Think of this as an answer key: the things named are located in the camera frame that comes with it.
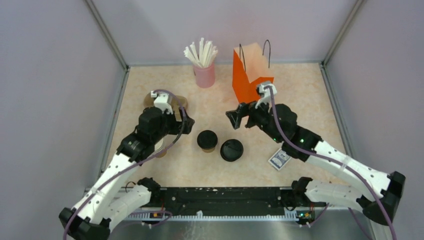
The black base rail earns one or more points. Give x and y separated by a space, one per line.
226 201

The orange paper bag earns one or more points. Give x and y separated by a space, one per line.
251 67

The stack of black cup lids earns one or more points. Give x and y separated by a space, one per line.
231 150

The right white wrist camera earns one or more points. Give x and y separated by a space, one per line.
265 90

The brown pulp cup carrier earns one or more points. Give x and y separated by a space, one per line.
176 101

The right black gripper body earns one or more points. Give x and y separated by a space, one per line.
259 117

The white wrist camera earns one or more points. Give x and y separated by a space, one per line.
163 101
265 90

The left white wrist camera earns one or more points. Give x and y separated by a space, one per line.
163 101

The blue playing card box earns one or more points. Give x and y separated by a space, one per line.
279 159

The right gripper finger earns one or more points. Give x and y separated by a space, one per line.
243 109
235 120

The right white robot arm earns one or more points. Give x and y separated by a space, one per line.
375 193

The single brown paper cup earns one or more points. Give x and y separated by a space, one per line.
208 150

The pink straw holder cup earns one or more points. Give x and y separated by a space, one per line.
204 77

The single black cup lid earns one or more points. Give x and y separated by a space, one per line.
207 139

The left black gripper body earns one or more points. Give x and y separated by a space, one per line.
170 125

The stack of brown paper cups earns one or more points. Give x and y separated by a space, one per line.
160 149

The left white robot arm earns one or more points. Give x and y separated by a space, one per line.
97 214

